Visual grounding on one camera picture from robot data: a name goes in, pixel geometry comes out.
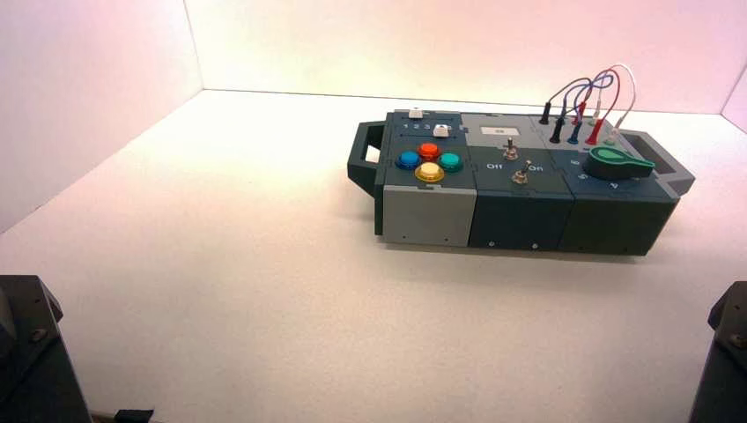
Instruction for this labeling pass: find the green pointer knob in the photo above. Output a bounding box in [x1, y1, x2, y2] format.
[582, 146, 656, 182]

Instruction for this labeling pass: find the yellow round push button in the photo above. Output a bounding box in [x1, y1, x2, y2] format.
[414, 162, 446, 184]

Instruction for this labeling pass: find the dark teal grey control box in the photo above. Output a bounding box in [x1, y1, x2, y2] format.
[347, 108, 697, 256]

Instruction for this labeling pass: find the red jumper cable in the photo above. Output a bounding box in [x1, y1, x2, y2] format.
[582, 69, 622, 125]

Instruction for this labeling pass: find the white jumper cable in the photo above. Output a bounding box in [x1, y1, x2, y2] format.
[606, 63, 638, 130]

